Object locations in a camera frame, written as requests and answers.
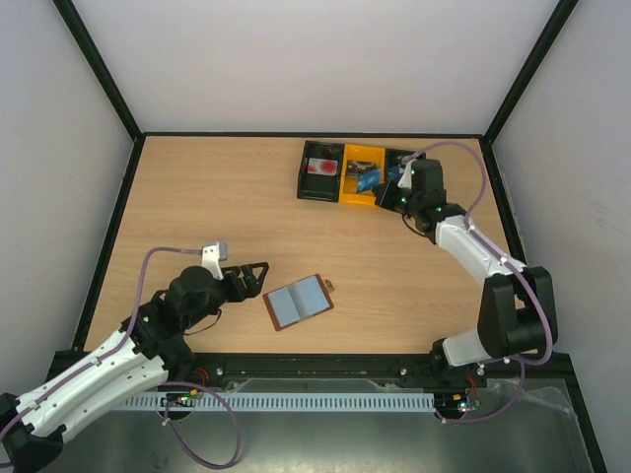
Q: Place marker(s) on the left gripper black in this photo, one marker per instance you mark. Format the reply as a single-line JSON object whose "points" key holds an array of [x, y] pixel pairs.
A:
{"points": [[252, 288]]}

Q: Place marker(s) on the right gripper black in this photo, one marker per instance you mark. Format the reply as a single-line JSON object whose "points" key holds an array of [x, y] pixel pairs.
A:
{"points": [[386, 192]]}

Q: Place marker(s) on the brown leather card holder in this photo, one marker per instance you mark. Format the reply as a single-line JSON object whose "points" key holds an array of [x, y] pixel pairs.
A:
{"points": [[299, 301]]}

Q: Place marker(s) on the blue VIP card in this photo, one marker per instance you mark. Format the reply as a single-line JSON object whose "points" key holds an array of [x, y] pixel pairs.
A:
{"points": [[367, 181]]}

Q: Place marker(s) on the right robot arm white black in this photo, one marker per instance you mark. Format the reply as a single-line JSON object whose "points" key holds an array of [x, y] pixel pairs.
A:
{"points": [[517, 316]]}

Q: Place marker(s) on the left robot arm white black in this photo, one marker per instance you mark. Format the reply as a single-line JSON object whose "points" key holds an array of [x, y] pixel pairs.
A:
{"points": [[147, 351]]}

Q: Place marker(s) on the blue card in bin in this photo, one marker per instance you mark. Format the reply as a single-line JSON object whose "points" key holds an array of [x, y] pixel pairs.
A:
{"points": [[394, 173]]}

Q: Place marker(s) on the dark black card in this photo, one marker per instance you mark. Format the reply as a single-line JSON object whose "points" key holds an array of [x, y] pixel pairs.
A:
{"points": [[356, 167]]}

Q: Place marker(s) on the red white card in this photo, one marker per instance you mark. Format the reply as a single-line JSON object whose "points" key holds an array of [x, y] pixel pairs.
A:
{"points": [[318, 166]]}

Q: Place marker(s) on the right black bin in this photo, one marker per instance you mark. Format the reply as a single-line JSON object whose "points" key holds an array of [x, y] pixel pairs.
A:
{"points": [[394, 157]]}

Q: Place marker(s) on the black bin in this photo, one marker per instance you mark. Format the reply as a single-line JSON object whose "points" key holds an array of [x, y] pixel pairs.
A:
{"points": [[320, 187], [394, 157]]}

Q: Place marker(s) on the yellow middle bin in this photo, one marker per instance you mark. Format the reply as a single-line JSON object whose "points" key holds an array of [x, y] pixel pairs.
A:
{"points": [[347, 193]]}

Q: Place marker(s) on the left black bin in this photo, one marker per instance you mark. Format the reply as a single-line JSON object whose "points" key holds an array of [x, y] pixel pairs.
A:
{"points": [[320, 187]]}

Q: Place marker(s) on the left controller board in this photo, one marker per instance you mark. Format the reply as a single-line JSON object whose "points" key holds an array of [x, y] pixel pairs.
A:
{"points": [[187, 399]]}

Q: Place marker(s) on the controller board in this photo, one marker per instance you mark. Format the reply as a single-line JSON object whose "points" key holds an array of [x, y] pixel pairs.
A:
{"points": [[187, 399], [456, 404]]}

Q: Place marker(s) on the right controller board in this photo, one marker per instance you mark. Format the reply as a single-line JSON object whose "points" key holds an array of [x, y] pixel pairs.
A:
{"points": [[456, 404]]}

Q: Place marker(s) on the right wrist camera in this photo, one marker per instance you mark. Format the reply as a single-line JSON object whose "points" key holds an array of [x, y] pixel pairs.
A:
{"points": [[407, 162]]}

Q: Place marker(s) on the light blue slotted cable duct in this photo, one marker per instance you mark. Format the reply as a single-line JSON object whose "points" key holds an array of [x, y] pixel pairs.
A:
{"points": [[294, 402]]}

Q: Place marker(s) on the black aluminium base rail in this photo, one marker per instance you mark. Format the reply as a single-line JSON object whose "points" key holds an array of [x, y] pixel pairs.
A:
{"points": [[406, 371]]}

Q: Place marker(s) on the black cage frame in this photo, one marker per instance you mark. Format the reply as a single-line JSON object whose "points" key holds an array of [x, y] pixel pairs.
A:
{"points": [[560, 365]]}

